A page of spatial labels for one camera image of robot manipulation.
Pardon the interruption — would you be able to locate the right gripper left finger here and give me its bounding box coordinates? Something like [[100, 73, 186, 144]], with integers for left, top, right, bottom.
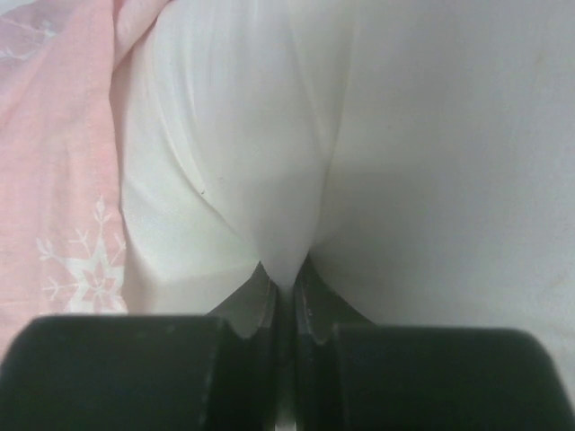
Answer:
[[208, 264, 276, 339]]

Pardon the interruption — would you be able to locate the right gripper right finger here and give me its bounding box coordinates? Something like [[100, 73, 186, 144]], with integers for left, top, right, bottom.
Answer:
[[294, 257, 373, 345]]

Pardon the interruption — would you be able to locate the white pillow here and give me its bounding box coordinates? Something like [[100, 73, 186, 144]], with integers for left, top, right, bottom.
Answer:
[[110, 0, 575, 331]]

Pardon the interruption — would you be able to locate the pink Journey pillow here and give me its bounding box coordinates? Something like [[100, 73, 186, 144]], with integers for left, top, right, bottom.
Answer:
[[0, 0, 174, 315]]

